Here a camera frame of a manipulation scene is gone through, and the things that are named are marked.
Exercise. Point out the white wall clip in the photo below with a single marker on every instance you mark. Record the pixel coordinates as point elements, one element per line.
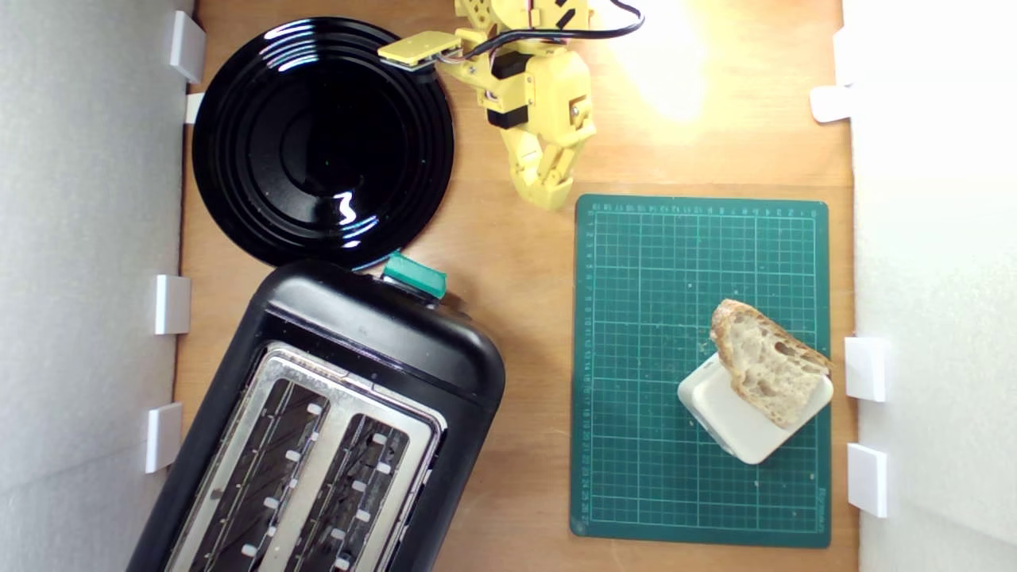
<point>172,304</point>
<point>868,481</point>
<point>830,103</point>
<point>866,369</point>
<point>164,437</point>
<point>194,108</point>
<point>187,46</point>

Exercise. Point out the white square block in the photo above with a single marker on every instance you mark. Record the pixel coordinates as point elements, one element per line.
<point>739,433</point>

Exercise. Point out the green cutting mat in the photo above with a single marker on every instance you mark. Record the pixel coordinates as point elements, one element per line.
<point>636,357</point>

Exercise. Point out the black two-slot toaster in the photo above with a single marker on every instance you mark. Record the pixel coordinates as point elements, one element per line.
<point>381,334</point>

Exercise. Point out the brown bread slice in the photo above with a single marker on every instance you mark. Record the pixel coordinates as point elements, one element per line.
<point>767,365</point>

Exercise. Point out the black round plate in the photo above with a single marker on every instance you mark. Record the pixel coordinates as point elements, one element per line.
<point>318,143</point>

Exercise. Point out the green toaster lever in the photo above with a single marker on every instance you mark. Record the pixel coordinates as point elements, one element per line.
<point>413,275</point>

